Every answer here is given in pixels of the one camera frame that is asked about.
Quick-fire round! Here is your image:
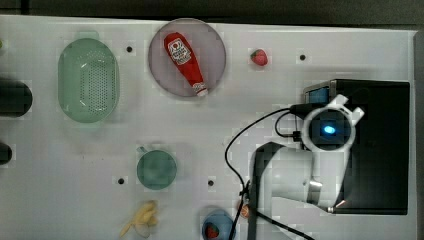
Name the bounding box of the green perforated colander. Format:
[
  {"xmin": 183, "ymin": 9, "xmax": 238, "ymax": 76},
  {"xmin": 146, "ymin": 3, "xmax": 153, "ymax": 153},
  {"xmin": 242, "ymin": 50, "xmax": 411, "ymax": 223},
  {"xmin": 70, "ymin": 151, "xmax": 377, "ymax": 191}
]
[{"xmin": 58, "ymin": 31, "xmax": 120, "ymax": 123}]

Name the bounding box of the blue bowl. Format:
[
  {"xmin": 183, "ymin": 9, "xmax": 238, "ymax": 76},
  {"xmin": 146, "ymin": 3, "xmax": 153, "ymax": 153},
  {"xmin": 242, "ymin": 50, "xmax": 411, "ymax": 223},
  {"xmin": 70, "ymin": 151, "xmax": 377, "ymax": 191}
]
[{"xmin": 201, "ymin": 209, "xmax": 236, "ymax": 240}]

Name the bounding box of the black cylinder at table edge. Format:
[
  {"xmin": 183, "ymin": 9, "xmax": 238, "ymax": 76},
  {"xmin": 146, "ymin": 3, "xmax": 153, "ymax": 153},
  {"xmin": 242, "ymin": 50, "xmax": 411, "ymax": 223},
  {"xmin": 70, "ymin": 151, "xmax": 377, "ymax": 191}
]
[{"xmin": 0, "ymin": 79, "xmax": 33, "ymax": 117}]

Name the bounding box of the grey round plate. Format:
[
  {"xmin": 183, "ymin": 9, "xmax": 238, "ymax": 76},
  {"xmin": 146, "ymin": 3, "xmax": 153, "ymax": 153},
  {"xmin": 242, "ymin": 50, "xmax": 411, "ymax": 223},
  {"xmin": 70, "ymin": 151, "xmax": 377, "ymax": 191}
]
[{"xmin": 148, "ymin": 18, "xmax": 226, "ymax": 97}]

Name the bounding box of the small black cylinder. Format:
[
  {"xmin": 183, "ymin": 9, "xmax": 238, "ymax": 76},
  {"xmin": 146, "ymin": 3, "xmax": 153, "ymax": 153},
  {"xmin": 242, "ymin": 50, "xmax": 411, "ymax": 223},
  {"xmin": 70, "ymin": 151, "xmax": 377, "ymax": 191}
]
[{"xmin": 0, "ymin": 143, "xmax": 13, "ymax": 165}]

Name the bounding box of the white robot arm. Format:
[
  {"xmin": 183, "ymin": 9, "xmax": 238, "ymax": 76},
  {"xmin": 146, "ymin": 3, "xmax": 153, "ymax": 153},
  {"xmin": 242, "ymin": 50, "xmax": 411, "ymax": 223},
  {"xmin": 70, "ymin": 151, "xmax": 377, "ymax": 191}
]
[{"xmin": 247, "ymin": 95, "xmax": 365, "ymax": 240}]

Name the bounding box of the red plush strawberry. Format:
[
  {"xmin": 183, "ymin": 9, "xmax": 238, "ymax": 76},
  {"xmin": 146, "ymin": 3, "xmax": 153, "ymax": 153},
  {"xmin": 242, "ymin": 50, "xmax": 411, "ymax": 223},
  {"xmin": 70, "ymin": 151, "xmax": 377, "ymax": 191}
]
[{"xmin": 250, "ymin": 49, "xmax": 268, "ymax": 66}]

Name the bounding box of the plush peeled banana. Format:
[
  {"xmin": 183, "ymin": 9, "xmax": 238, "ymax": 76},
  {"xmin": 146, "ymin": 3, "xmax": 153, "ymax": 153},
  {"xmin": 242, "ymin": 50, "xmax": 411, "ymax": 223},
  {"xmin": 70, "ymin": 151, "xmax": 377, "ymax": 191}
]
[{"xmin": 119, "ymin": 200, "xmax": 158, "ymax": 239}]

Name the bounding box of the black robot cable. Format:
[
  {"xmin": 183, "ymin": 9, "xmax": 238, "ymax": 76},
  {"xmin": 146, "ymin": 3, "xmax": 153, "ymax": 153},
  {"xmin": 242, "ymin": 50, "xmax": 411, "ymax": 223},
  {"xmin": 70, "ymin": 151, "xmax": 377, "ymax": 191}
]
[{"xmin": 223, "ymin": 103, "xmax": 316, "ymax": 240}]

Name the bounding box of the black toaster oven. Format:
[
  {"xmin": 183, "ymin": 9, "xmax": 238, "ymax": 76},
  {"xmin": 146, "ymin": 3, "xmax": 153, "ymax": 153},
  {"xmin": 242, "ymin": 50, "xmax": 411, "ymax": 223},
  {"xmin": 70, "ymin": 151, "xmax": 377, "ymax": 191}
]
[{"xmin": 304, "ymin": 79, "xmax": 410, "ymax": 215}]

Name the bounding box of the teal green cup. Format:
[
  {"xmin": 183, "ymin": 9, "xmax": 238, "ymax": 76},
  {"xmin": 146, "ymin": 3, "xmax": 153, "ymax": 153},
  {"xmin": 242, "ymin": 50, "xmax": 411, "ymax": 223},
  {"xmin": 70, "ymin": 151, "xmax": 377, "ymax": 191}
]
[{"xmin": 136, "ymin": 146, "xmax": 177, "ymax": 190}]

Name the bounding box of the strawberry in blue bowl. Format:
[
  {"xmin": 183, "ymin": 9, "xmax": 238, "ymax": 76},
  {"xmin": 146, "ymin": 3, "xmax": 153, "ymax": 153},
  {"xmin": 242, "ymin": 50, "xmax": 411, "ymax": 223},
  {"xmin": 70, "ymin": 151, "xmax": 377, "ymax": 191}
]
[{"xmin": 205, "ymin": 225, "xmax": 219, "ymax": 240}]

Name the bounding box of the red plush ketchup bottle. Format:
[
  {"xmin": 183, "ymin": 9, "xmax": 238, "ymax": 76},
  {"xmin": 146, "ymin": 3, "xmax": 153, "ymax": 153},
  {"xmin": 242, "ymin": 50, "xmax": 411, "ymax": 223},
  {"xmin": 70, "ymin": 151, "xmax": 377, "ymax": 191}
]
[{"xmin": 164, "ymin": 32, "xmax": 208, "ymax": 97}]

